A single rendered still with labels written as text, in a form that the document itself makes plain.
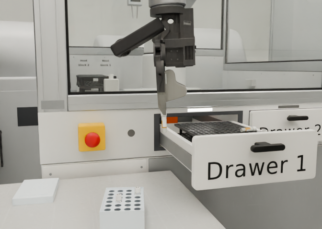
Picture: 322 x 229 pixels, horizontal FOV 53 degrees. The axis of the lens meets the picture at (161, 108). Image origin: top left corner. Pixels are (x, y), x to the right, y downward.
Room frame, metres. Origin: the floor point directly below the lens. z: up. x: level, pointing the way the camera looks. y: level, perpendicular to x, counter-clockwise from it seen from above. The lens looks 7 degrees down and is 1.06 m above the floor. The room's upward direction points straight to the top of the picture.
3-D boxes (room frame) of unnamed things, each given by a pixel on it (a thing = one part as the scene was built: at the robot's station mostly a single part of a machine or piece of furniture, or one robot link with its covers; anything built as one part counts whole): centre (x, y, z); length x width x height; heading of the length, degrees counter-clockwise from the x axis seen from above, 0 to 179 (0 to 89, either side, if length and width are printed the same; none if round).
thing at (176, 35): (0.67, -0.02, 1.12); 0.09 x 0.08 x 0.12; 88
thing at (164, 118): (0.67, -0.01, 0.95); 0.01 x 0.01 x 0.05
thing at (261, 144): (0.65, -0.21, 0.91); 0.07 x 0.04 x 0.01; 105
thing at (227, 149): (0.68, -0.20, 0.87); 0.29 x 0.02 x 0.11; 105
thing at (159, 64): (0.65, 0.00, 1.06); 0.05 x 0.02 x 0.09; 178
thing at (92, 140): (0.85, 0.18, 0.88); 0.04 x 0.03 x 0.04; 105
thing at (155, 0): (0.67, -0.01, 1.20); 0.08 x 0.08 x 0.05
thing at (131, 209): (0.64, 0.08, 0.78); 0.12 x 0.08 x 0.04; 4
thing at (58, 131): (1.46, -0.04, 0.87); 1.02 x 0.95 x 0.14; 105
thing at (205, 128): (0.87, -0.15, 0.87); 0.22 x 0.18 x 0.06; 15
